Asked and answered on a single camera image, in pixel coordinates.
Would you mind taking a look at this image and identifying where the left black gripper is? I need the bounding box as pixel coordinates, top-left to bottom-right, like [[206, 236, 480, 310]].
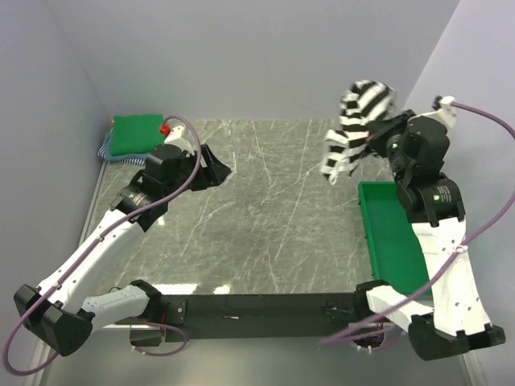
[[164, 143, 231, 200]]

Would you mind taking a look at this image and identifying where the black white striped tank top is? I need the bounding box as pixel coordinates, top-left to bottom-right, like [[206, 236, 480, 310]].
[[320, 80, 397, 185]]

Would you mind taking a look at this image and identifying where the green tank top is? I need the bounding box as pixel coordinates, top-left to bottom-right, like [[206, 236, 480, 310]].
[[109, 114, 164, 156]]

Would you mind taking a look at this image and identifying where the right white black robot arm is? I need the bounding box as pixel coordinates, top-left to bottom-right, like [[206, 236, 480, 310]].
[[353, 105, 506, 361]]

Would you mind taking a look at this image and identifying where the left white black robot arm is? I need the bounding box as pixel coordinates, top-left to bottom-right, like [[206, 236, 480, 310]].
[[14, 145, 231, 356]]

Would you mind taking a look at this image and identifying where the blue white striped tank top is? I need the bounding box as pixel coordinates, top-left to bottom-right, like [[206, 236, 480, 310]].
[[97, 146, 148, 166]]

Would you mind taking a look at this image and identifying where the green plastic tray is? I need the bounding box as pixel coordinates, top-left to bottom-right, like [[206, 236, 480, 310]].
[[358, 182, 429, 295]]

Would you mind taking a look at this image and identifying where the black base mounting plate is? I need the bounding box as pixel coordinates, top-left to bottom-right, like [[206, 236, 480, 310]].
[[149, 293, 372, 339]]

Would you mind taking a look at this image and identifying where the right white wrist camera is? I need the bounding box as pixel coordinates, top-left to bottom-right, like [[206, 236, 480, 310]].
[[421, 96, 457, 129]]

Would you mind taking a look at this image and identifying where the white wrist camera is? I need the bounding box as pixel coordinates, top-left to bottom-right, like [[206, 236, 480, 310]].
[[421, 96, 457, 129], [159, 125, 194, 156]]

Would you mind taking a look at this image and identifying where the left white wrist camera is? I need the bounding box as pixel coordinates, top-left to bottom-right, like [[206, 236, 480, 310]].
[[159, 125, 194, 156]]

